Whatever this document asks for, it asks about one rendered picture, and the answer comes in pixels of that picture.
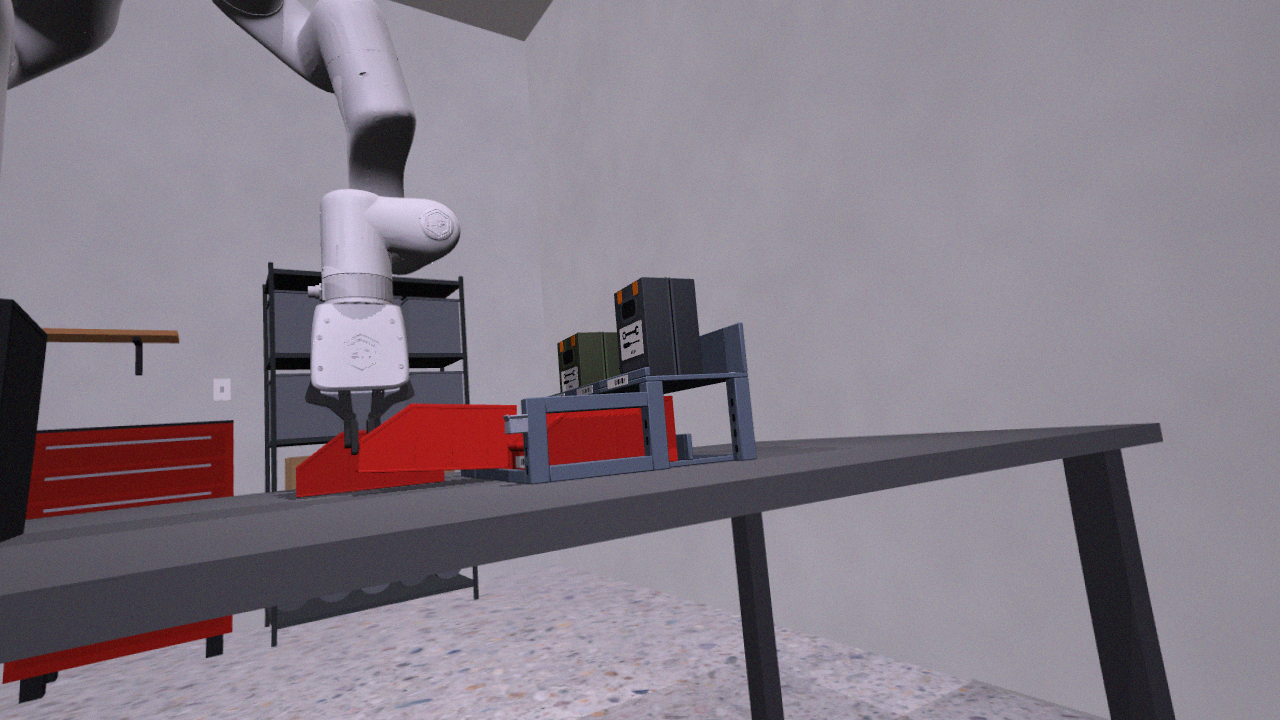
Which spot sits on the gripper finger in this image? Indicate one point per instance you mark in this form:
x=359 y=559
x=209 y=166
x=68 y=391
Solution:
x=380 y=405
x=343 y=408

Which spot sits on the dark grey tool case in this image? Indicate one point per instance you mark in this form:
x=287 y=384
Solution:
x=657 y=327

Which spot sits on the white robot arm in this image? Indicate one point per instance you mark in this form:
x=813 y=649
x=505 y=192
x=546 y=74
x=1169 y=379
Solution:
x=365 y=238

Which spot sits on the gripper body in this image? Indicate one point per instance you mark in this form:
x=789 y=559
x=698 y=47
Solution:
x=360 y=347

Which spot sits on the dark green tool case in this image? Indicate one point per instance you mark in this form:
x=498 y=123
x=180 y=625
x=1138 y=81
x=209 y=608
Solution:
x=587 y=357

